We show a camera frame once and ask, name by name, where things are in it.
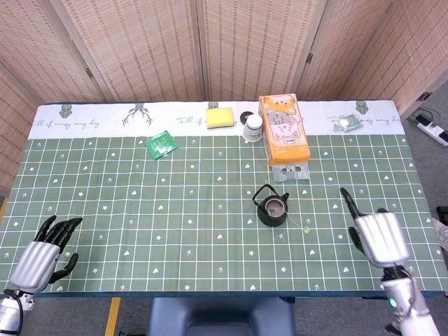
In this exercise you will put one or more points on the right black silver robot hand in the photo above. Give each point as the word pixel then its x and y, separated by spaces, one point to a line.
pixel 383 238

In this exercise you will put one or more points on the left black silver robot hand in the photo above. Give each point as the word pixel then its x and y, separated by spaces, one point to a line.
pixel 33 264

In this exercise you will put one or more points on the blue robot base seat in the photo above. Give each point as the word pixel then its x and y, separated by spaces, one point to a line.
pixel 220 316

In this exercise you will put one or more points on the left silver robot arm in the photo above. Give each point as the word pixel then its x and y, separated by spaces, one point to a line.
pixel 12 313

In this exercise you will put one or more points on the black cast iron teapot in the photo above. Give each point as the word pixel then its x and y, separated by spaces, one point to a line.
pixel 269 220

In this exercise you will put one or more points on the green packet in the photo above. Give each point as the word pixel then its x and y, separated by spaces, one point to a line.
pixel 161 144

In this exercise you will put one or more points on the black round lid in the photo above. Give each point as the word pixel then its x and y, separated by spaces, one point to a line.
pixel 246 116

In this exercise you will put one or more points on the grey crumpled cloth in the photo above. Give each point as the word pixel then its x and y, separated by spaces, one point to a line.
pixel 441 232

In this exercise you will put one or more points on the yellow floor tape strip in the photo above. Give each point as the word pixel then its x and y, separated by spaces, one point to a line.
pixel 112 316

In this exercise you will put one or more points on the white power strip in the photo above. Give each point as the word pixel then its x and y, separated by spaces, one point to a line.
pixel 435 132

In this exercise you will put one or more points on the orange cat tissue pack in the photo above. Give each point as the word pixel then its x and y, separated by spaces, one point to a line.
pixel 285 136

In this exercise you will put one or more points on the green grid tablecloth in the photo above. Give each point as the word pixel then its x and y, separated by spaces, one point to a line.
pixel 175 210

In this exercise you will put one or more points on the white paper cup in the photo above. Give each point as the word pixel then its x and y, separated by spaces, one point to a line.
pixel 252 129

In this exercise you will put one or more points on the yellow sponge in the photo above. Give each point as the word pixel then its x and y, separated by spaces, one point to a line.
pixel 220 118

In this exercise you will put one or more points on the woven folding screen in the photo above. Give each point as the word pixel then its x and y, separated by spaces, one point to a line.
pixel 157 45

